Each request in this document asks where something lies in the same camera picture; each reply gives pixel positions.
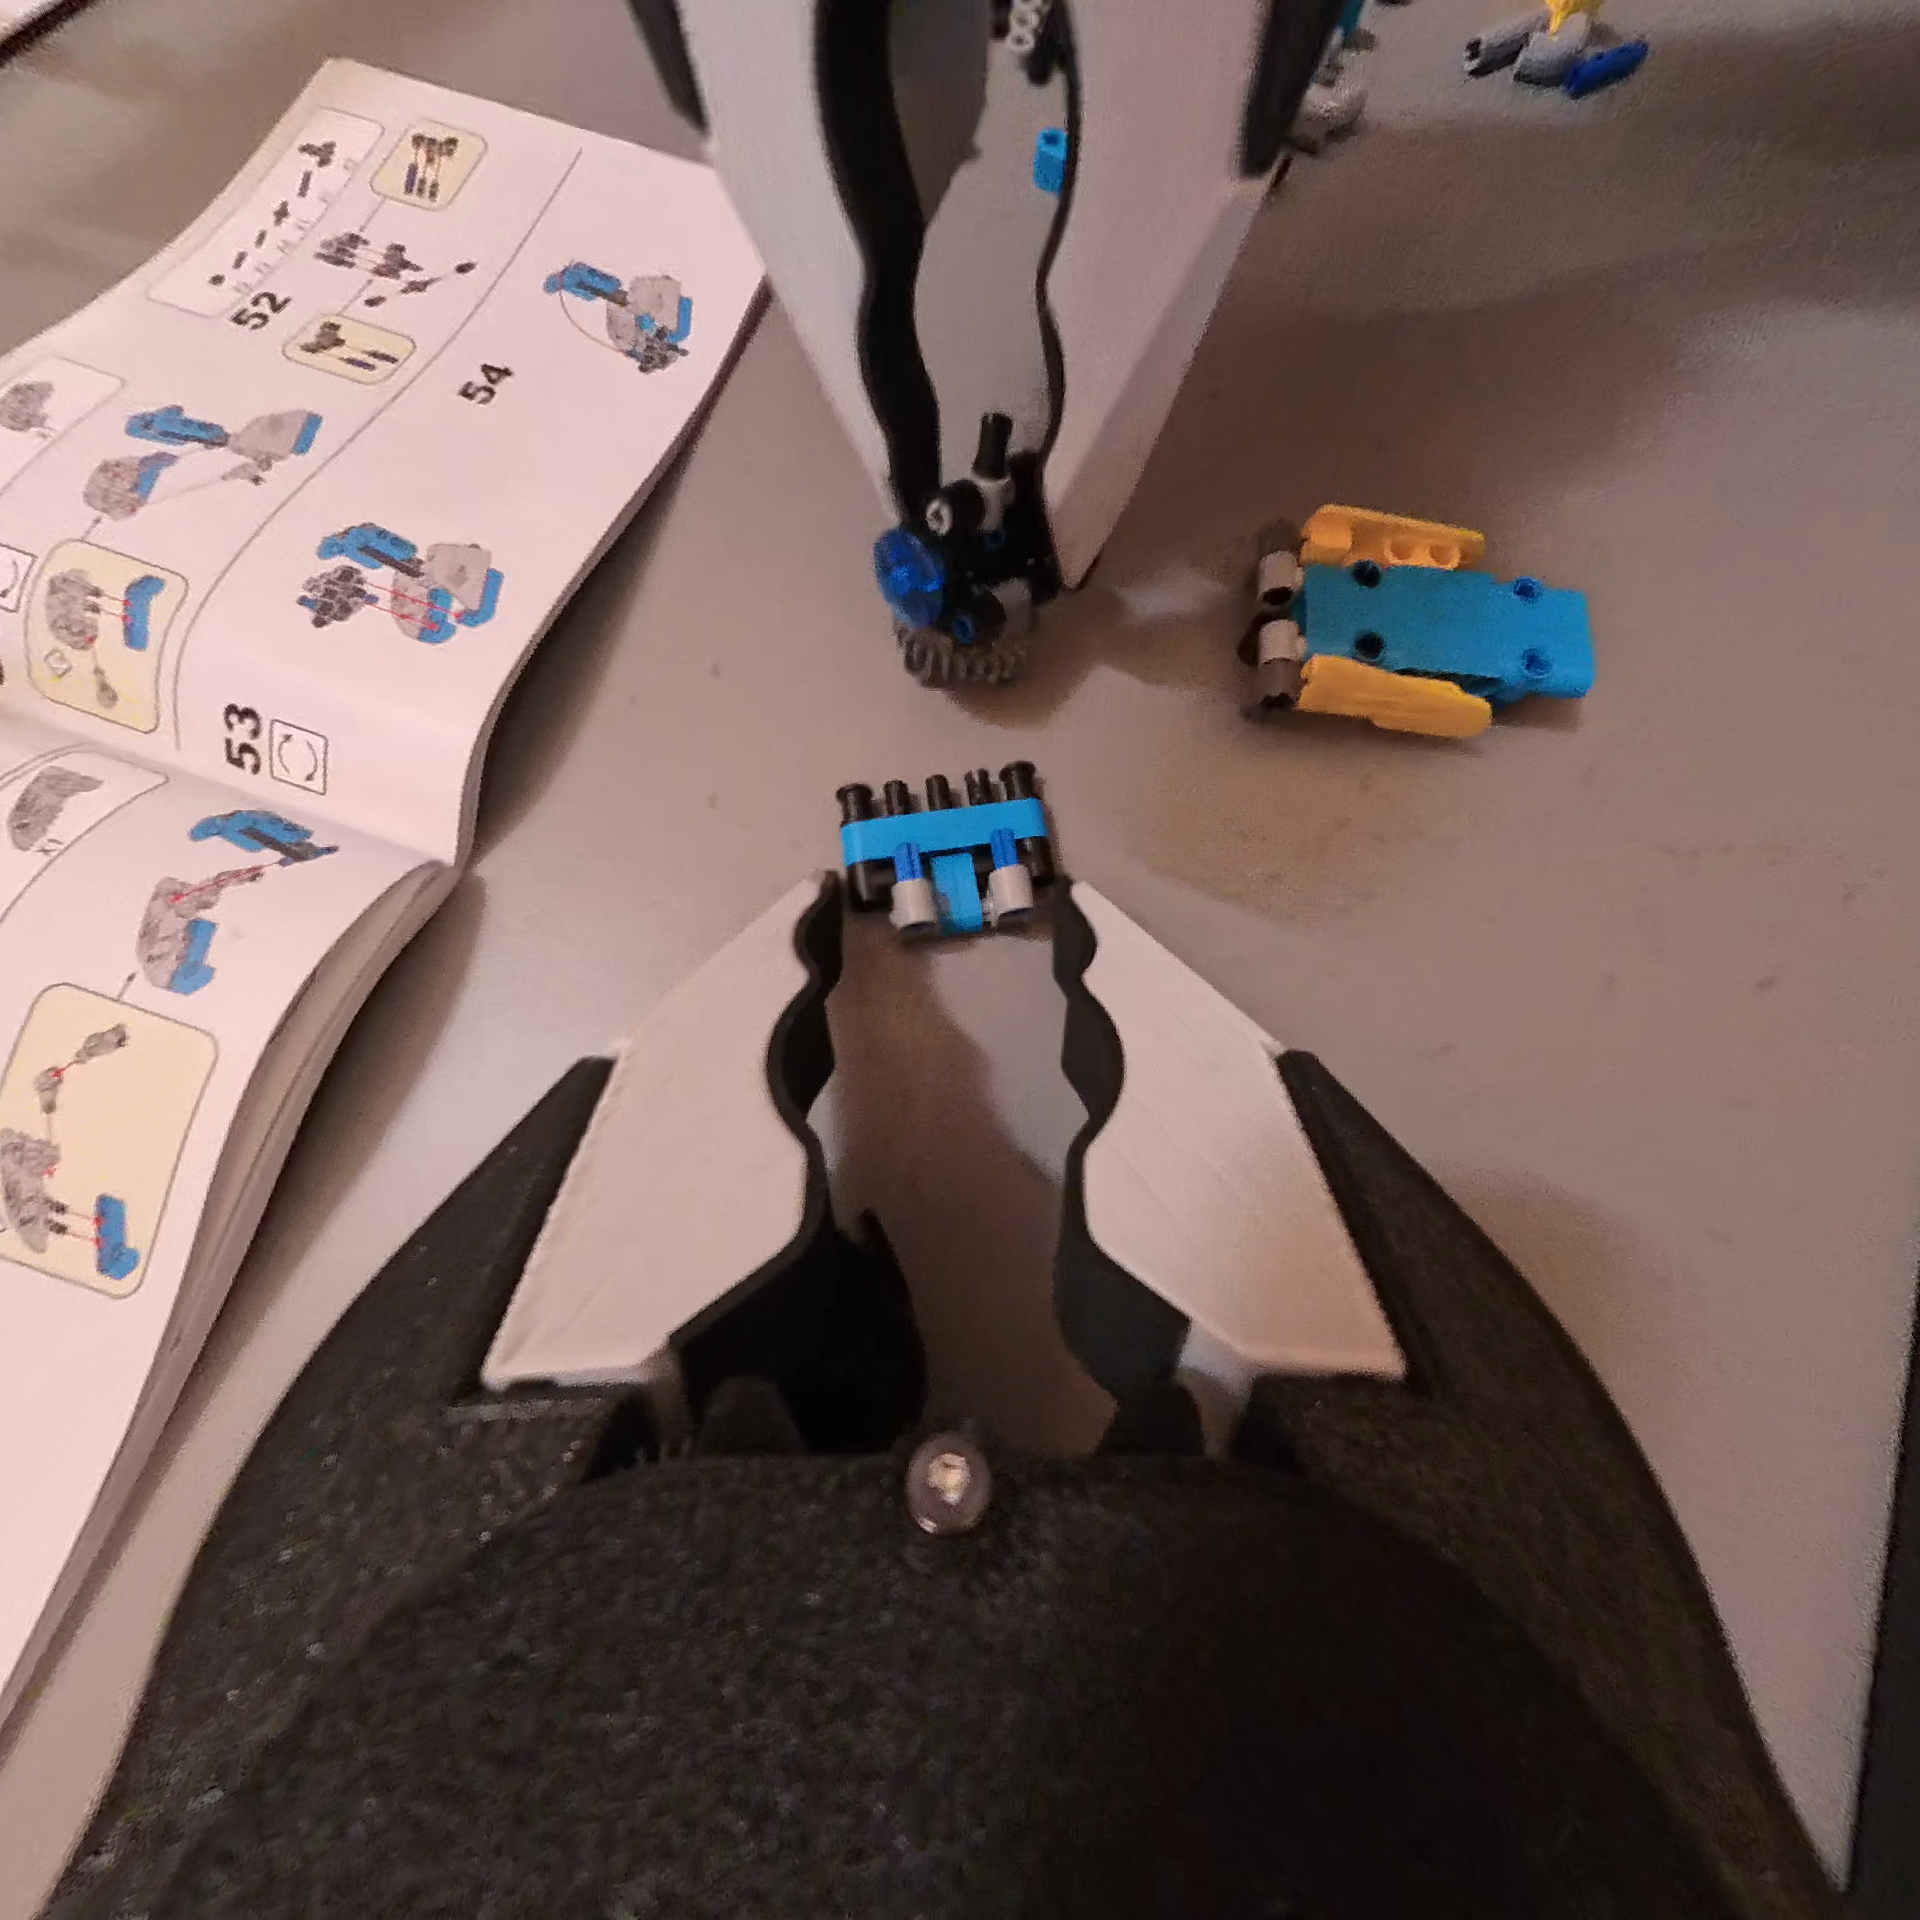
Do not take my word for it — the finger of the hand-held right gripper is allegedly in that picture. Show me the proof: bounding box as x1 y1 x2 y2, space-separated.
960 0 1322 593
631 0 934 586

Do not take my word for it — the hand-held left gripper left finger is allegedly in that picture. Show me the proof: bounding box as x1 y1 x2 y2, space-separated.
480 872 846 1390

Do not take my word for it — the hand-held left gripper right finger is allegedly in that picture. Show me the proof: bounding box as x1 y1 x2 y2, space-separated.
1058 872 1415 1390

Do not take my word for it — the black grey gear assembly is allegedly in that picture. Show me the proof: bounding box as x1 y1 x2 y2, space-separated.
873 421 1058 692

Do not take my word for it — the blue beam with black pins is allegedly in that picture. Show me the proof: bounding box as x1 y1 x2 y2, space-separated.
835 767 1052 949

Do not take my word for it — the blue yellow brick assembly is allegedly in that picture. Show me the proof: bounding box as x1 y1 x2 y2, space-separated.
1245 505 1598 739

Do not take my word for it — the grey desk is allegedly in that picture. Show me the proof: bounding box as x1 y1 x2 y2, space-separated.
0 0 1920 1862

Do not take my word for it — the pile of loose brick parts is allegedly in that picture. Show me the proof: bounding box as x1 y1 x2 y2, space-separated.
1465 0 1659 93

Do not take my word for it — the open instruction booklet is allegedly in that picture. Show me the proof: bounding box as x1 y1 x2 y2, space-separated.
0 62 776 1727

